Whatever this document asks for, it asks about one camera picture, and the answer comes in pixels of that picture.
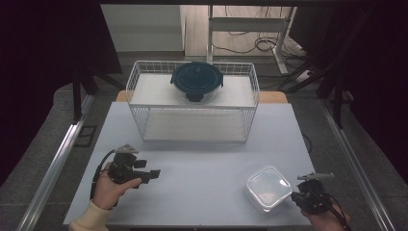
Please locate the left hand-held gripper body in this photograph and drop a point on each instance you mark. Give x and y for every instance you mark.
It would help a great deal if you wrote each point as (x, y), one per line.
(123, 173)

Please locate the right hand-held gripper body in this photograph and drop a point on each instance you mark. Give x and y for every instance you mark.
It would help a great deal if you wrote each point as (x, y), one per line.
(316, 200)

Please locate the white square plastic container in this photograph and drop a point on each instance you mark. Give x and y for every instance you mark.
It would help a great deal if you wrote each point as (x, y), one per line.
(267, 187)

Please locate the round container dark blue lid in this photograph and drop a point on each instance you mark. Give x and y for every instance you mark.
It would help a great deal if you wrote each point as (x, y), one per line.
(196, 78)

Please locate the person's right hand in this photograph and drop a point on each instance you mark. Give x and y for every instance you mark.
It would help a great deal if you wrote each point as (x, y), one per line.
(327, 221)

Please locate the person's left hand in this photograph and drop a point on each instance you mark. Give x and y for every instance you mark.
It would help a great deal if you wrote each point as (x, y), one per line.
(107, 192)

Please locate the black metal stand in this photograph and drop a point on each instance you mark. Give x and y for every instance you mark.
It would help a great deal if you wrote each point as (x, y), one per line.
(77, 96)
(337, 99)

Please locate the light wooden board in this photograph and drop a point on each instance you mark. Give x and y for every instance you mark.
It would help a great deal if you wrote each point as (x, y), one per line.
(272, 97)

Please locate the white power strip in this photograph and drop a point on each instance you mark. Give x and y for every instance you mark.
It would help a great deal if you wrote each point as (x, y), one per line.
(303, 76)

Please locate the white cabinet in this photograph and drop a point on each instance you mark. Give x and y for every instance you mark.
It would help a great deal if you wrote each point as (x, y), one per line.
(144, 29)

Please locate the black curtain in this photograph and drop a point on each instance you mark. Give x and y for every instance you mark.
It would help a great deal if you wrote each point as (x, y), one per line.
(378, 64)
(41, 64)

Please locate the black floor frame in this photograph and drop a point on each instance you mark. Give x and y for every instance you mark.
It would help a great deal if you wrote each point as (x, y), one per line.
(86, 136)

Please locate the aluminium rail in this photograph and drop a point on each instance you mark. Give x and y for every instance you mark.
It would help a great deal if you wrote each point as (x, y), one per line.
(54, 166)
(356, 163)

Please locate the white metal desk frame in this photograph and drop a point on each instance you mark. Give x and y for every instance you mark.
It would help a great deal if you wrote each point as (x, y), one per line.
(247, 24)

